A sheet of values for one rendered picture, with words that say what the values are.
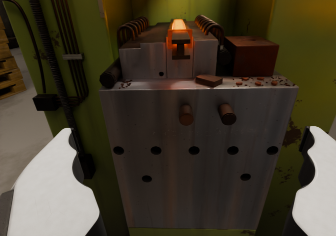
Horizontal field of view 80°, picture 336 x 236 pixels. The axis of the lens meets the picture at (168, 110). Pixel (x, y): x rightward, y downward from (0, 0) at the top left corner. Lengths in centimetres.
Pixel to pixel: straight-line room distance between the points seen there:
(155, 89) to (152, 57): 7
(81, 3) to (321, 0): 58
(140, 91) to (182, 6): 56
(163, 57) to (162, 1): 49
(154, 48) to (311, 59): 44
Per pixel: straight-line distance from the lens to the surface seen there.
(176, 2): 90
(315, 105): 75
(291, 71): 67
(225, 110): 39
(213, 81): 39
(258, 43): 47
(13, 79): 347
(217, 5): 91
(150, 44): 43
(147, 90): 39
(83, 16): 61
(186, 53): 34
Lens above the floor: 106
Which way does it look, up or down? 29 degrees down
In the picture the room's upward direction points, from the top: 2 degrees counter-clockwise
